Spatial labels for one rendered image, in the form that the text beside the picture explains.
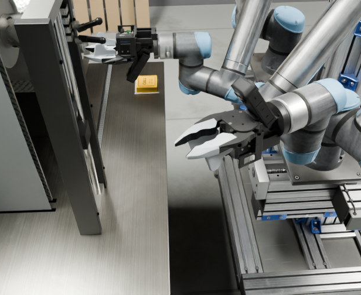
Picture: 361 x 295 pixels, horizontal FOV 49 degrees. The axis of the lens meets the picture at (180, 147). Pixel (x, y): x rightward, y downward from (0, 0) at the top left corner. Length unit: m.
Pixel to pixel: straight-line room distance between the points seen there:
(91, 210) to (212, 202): 1.32
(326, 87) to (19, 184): 0.71
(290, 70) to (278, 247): 1.03
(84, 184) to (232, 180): 1.22
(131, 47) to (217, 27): 2.58
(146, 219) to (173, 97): 1.90
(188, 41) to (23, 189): 0.59
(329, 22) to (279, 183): 0.55
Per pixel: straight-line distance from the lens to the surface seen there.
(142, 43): 1.17
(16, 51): 0.90
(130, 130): 1.22
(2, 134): 0.89
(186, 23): 3.74
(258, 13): 1.18
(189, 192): 2.20
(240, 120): 0.73
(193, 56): 1.17
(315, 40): 0.94
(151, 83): 1.37
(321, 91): 0.82
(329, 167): 1.27
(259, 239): 1.82
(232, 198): 1.92
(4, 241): 1.04
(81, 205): 0.90
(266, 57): 1.64
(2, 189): 1.03
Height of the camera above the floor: 1.71
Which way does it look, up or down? 45 degrees down
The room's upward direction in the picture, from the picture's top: straight up
